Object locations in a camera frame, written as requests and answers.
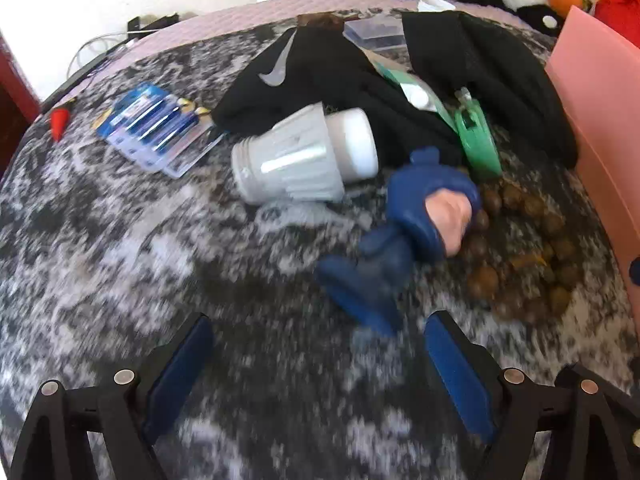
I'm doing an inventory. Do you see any small red cone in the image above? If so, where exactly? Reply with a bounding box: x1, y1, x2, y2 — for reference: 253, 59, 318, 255
50, 106, 72, 142

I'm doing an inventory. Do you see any blue figurine toy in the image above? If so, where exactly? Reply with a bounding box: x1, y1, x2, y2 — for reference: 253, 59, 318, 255
316, 148, 482, 336

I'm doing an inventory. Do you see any white plastic jar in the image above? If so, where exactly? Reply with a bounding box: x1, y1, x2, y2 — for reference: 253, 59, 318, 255
231, 103, 378, 205

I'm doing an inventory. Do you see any brown bead bracelet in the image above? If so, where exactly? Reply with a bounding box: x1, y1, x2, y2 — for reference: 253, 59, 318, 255
449, 179, 586, 326

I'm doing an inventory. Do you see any black mesh garment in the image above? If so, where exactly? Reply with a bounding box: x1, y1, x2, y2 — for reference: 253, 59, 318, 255
402, 11, 578, 169

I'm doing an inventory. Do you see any clear plastic case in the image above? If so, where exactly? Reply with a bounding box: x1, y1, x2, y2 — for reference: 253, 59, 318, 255
343, 15, 406, 51

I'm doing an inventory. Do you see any black white patterned tablecloth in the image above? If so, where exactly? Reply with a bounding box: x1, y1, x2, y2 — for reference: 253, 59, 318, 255
1, 21, 639, 479

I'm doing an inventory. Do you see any pink quilted bedspread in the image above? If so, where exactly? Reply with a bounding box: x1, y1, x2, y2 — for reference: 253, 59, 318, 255
40, 0, 528, 114

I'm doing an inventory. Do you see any brown hair clump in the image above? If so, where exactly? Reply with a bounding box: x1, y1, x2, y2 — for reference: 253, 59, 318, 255
297, 12, 345, 32

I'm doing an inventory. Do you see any pink cardboard box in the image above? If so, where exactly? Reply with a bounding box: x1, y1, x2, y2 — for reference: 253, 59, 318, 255
546, 8, 639, 313

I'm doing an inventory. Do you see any blue battery pack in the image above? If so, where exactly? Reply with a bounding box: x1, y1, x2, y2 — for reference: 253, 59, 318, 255
93, 82, 226, 179

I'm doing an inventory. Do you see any black nike sock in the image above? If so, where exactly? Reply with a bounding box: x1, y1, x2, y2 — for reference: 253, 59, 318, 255
213, 26, 465, 168

